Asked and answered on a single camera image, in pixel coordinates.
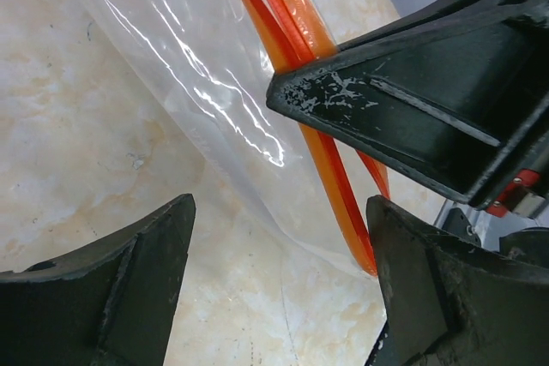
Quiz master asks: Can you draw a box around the clear orange zip bag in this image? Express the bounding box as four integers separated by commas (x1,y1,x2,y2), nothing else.
83,0,377,275

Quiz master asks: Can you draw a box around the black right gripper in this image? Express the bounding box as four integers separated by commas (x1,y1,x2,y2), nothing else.
267,0,548,268

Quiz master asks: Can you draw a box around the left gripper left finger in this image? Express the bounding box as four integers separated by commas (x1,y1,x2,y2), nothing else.
1,194,196,365

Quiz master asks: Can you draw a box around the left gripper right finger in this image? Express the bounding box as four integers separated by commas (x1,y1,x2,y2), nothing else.
366,195,548,365

